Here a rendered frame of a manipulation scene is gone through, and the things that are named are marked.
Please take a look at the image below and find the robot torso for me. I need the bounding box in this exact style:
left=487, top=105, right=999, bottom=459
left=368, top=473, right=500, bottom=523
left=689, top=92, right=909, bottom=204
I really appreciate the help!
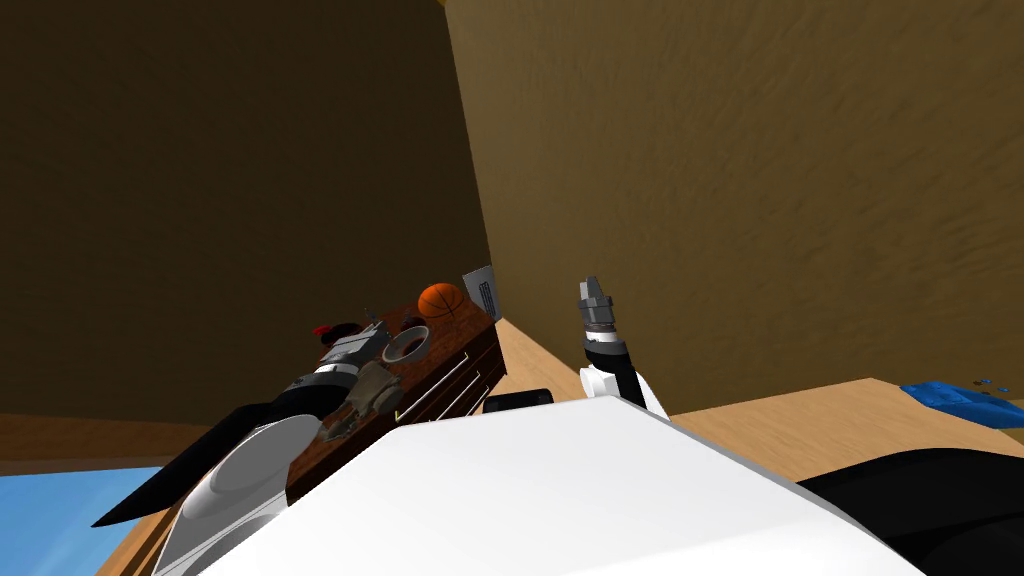
left=195, top=388, right=929, bottom=576

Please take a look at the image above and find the blue crumpled cloth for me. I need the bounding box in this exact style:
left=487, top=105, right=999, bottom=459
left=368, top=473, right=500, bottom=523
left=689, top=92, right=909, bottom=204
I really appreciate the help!
left=899, top=380, right=1024, bottom=431

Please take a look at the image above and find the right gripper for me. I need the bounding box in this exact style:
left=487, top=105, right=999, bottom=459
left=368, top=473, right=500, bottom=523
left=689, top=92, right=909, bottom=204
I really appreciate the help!
left=577, top=276, right=617, bottom=334

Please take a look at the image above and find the grey brown figurine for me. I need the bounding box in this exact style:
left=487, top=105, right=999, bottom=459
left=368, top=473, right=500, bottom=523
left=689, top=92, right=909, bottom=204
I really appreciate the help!
left=318, top=360, right=406, bottom=443

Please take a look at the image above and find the orange basketball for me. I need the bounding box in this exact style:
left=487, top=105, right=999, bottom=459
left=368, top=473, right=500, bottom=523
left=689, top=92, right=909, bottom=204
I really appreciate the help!
left=417, top=282, right=468, bottom=321

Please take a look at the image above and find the light blue rug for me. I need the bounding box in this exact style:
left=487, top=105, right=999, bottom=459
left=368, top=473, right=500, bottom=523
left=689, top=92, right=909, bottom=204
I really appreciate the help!
left=0, top=465, right=165, bottom=576

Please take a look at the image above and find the grey round bowl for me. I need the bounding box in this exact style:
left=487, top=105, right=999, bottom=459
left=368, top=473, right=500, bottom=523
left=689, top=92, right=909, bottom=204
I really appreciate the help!
left=380, top=323, right=434, bottom=366

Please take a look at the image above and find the red and black object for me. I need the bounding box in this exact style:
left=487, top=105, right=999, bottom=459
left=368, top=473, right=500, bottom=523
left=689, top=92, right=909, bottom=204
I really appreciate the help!
left=311, top=321, right=363, bottom=346

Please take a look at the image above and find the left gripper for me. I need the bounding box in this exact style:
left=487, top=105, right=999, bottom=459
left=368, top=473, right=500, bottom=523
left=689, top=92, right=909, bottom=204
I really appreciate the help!
left=319, top=322, right=392, bottom=371

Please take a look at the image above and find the brown wooden dresser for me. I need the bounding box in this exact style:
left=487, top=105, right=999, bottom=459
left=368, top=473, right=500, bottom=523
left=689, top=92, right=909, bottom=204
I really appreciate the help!
left=285, top=299, right=509, bottom=506

